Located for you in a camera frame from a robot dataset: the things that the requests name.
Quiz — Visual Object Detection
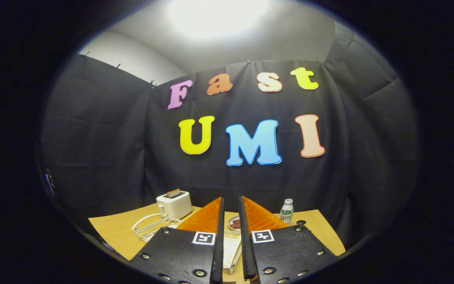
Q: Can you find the white ribbed drain tray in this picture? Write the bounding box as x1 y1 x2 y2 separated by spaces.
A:
223 233 242 273

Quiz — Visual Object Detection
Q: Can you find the black backdrop cloth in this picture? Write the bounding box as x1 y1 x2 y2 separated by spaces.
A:
38 24 421 253

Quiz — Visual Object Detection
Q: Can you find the white toaster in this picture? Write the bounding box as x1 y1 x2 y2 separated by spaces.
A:
156 191 193 220

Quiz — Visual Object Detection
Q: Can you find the white drink bottle green label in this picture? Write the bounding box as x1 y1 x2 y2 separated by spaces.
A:
279 198 294 225

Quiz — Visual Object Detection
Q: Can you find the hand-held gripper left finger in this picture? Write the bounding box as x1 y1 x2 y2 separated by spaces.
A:
129 196 225 284

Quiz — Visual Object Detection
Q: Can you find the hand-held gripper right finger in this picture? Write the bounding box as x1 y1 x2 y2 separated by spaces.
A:
238 196 338 284

